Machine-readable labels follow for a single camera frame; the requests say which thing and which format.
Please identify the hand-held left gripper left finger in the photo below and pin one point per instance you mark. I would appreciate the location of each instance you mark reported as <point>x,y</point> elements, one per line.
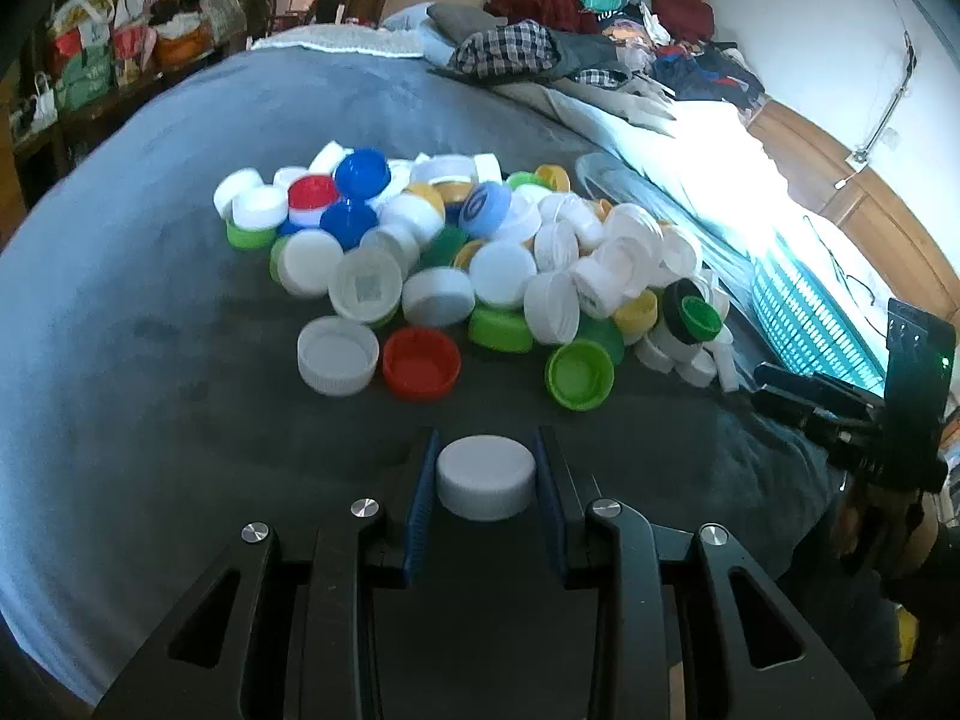
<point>420,495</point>

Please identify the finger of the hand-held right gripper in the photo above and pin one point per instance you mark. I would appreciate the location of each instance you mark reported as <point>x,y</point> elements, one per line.
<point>817,384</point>
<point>787,412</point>

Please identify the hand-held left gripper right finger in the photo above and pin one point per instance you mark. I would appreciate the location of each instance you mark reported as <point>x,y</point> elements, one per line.
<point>551,502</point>

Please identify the white bottle cap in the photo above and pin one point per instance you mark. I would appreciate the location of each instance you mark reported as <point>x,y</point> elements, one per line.
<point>486,476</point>

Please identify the teal plastic basket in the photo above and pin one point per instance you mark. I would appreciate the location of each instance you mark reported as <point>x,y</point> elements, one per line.
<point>802,315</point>

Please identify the pile of mixed bottle caps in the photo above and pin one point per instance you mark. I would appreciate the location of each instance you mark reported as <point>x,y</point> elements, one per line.
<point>502,270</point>

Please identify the person's right hand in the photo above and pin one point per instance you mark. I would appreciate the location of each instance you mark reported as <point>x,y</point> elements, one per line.
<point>855,532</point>

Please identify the wooden headboard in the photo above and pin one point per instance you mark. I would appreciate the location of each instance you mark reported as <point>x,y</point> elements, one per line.
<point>885,210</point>

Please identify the white bed sheet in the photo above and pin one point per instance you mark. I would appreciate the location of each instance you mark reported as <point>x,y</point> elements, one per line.
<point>720,165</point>

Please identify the blue-grey blanket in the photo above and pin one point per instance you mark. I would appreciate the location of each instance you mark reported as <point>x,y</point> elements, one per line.
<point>150,315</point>

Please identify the pile of colourful clothes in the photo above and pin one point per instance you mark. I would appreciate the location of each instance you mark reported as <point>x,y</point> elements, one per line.
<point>690,52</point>

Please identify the dark grey pants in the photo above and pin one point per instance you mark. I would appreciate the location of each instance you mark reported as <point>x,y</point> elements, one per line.
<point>596,56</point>

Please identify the plaid shirt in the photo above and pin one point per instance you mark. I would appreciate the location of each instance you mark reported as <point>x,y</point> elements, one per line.
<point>502,45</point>

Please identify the dark red garment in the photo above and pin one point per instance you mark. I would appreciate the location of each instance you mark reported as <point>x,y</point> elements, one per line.
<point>540,0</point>

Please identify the grey pillow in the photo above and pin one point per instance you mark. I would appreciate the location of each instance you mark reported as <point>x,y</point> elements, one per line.
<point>456,19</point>

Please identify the wooden dresser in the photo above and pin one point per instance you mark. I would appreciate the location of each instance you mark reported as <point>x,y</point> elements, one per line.
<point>82,131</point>

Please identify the heap of bags and packets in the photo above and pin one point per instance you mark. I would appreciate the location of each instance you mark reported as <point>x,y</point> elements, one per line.
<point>120,30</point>

